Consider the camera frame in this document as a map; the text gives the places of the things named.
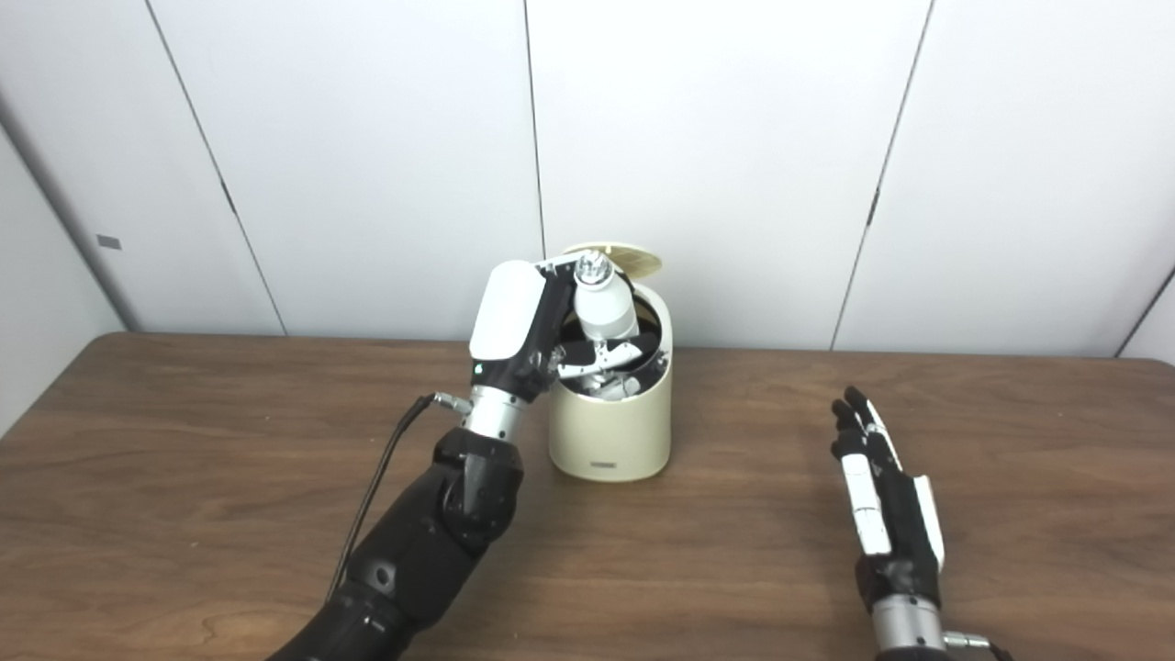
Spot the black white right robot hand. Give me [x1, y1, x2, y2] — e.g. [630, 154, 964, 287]
[831, 386, 946, 611]

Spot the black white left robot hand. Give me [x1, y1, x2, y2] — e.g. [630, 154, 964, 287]
[469, 257, 662, 405]

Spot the small white plastic bottle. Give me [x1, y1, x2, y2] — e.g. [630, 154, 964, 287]
[573, 252, 641, 342]

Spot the cream round bin lid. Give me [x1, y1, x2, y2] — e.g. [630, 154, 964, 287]
[560, 242, 663, 279]

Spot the black bin liner bag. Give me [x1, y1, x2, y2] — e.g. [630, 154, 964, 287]
[560, 308, 666, 400]

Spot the cream-colored round bin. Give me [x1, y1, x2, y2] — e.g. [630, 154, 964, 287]
[548, 280, 674, 483]

